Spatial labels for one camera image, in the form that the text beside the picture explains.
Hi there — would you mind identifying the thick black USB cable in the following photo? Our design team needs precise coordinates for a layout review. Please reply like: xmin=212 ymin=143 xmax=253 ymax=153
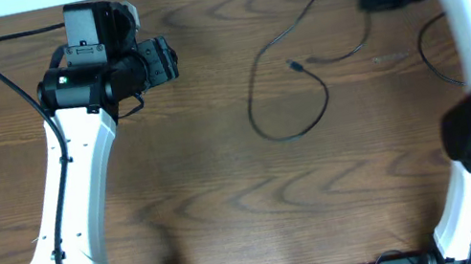
xmin=227 ymin=0 xmax=392 ymax=149

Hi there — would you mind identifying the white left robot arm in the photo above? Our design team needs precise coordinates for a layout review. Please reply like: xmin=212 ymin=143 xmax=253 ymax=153
xmin=30 ymin=36 xmax=179 ymax=264

